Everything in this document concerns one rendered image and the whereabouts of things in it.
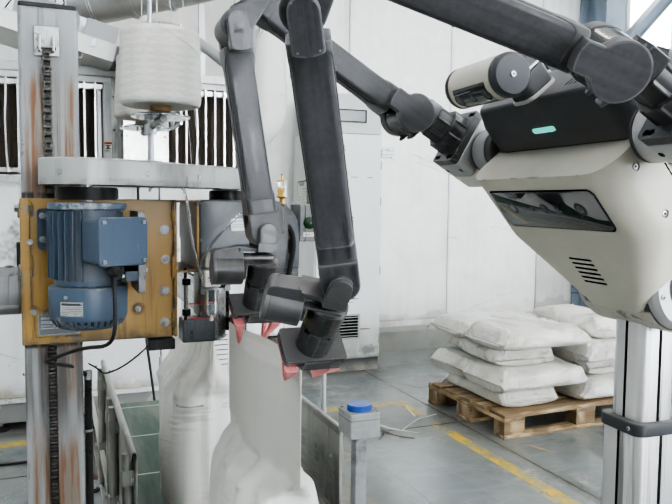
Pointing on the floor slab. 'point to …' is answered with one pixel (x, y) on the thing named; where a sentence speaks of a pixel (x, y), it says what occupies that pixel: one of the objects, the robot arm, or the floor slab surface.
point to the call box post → (358, 471)
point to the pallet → (471, 411)
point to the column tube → (72, 392)
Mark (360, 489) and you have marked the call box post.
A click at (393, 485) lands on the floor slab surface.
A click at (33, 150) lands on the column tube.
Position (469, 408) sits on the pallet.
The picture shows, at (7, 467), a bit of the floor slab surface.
